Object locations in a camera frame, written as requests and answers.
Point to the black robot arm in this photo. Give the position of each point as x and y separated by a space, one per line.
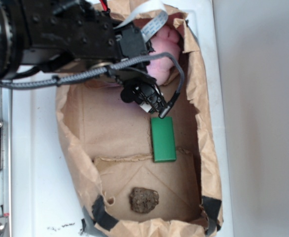
61 36

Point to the pink plush bunny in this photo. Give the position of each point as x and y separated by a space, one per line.
165 40

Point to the brown rough rock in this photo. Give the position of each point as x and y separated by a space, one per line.
143 200

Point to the brown paper lined bin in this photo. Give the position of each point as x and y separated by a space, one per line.
108 149

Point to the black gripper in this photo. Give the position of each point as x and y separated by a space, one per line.
128 44

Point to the green rectangular block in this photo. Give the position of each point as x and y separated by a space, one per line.
163 140

